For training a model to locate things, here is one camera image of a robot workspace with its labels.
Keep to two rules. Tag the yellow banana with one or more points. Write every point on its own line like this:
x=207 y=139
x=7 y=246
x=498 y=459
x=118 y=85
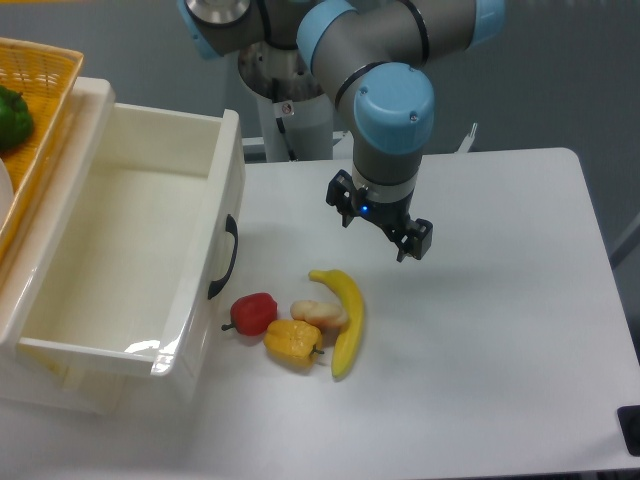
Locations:
x=347 y=344

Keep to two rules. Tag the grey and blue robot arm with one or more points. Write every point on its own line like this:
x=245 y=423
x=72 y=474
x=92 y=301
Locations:
x=305 y=61

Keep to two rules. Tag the orange woven basket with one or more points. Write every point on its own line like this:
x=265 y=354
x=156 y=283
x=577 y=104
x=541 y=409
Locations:
x=45 y=75

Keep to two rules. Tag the white plate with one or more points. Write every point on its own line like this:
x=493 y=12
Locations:
x=6 y=193

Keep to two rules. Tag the black object at table corner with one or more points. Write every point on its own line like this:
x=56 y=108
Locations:
x=629 y=420

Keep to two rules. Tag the yellow bell pepper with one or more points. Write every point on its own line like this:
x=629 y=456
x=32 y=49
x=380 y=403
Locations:
x=294 y=342

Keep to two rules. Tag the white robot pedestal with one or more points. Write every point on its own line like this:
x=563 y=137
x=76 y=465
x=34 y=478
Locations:
x=295 y=115

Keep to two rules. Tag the black drawer handle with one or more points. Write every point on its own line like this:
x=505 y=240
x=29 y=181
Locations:
x=227 y=260

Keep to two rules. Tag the green bell pepper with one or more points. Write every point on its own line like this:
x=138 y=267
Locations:
x=16 y=120

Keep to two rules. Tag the cream drawer cabinet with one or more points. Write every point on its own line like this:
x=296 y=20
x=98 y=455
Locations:
x=34 y=379

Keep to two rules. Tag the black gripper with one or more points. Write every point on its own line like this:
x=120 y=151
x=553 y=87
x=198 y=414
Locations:
x=413 y=237

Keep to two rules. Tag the red bell pepper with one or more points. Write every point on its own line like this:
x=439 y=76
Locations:
x=252 y=314

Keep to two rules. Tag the round twisted bread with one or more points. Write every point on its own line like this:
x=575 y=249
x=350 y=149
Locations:
x=319 y=314

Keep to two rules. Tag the cream open drawer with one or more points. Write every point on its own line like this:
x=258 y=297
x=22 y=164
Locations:
x=125 y=294

